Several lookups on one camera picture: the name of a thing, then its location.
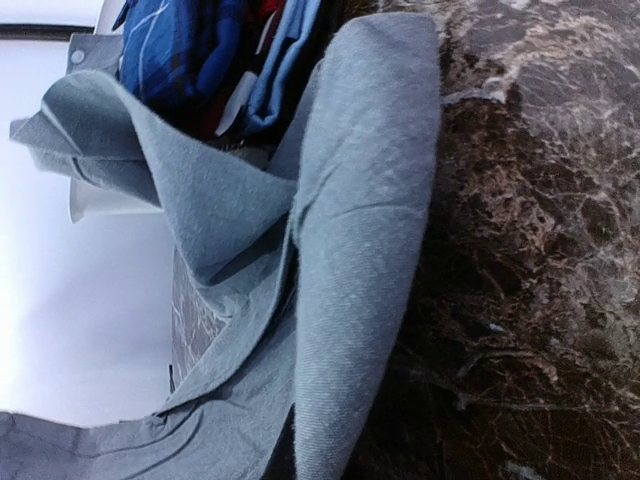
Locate black red folded shirt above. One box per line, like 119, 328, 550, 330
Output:
197, 0, 286, 141

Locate grey long sleeve shirt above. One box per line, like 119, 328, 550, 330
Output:
1, 12, 441, 479

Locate light blue folded shirt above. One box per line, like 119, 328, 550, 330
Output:
242, 0, 321, 135

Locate blue plaid folded shirt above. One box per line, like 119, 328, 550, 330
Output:
112, 0, 260, 113

